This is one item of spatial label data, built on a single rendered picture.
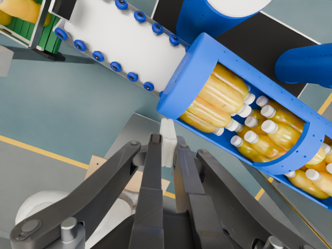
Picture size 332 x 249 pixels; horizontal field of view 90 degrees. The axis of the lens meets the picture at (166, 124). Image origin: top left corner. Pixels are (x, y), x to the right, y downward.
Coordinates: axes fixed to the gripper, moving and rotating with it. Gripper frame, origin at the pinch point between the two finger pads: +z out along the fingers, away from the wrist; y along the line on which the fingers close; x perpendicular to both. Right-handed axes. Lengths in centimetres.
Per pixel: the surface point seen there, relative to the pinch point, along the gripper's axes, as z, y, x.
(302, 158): 26, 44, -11
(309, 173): 37, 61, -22
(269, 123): 31.5, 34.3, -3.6
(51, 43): 60, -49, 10
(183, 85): 25.8, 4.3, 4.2
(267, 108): 38, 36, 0
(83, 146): 149, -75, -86
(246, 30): 134, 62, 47
